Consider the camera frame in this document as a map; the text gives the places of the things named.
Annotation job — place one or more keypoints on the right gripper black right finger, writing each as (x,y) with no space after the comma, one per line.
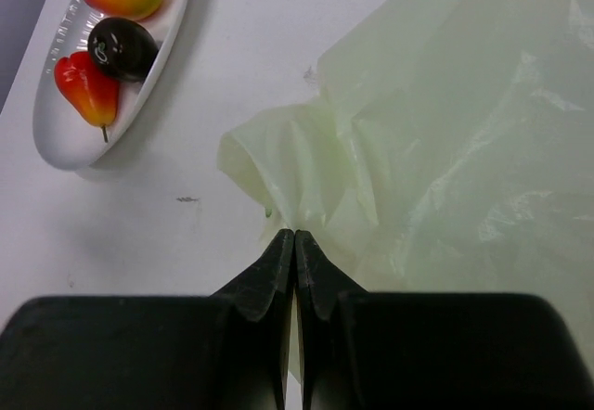
(417,350)

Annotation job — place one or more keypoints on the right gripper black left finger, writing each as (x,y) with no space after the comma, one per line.
(228,350)

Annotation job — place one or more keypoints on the pale green plastic bag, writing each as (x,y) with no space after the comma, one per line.
(449,148)

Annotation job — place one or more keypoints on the red fake pear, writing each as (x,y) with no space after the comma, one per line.
(93,94)

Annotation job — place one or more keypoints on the dark purple fake plum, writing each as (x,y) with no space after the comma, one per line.
(122,49)

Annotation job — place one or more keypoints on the white oval ceramic plate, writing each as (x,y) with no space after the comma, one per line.
(62,137)

